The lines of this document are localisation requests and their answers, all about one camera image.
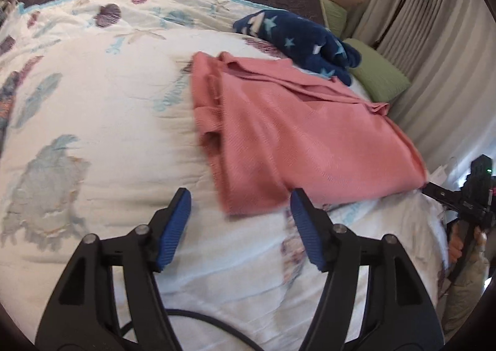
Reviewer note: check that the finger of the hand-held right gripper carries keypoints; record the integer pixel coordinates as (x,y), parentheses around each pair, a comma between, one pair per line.
(441,193)

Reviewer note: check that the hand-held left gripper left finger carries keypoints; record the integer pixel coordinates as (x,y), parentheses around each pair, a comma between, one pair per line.
(174,231)

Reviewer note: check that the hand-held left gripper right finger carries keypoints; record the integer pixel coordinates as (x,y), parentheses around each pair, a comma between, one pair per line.
(310,234)

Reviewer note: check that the pink long-sleeved shirt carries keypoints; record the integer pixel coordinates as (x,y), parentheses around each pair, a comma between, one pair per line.
(294,134)

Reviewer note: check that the person's right forearm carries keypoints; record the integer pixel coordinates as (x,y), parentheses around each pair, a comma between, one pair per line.
(465,296)

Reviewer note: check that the person's right hand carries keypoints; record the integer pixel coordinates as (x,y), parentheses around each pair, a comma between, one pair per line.
(457,246)

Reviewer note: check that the grey pleated curtain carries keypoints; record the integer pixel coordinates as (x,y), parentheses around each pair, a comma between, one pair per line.
(445,64)

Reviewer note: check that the green pillow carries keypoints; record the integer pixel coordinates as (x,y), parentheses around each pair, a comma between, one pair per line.
(335,17)
(381,75)

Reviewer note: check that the seashell printed quilt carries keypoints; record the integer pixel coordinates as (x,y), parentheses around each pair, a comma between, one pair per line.
(97,103)

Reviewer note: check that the navy star-print blanket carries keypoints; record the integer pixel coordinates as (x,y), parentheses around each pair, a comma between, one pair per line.
(310,48)

